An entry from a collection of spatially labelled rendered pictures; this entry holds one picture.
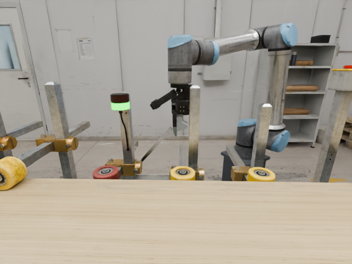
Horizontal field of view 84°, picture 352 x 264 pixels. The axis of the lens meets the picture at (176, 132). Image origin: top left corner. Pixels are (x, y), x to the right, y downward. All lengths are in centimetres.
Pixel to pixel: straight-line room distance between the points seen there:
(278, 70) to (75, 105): 315
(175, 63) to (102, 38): 280
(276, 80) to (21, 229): 123
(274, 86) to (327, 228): 87
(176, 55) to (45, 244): 62
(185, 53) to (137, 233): 57
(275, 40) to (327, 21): 290
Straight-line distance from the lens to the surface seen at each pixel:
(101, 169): 69
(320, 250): 50
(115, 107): 66
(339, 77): 86
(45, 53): 382
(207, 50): 80
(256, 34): 128
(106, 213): 52
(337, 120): 88
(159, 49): 330
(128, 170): 79
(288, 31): 123
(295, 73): 386
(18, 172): 71
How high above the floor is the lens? 122
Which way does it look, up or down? 18 degrees down
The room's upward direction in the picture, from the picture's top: straight up
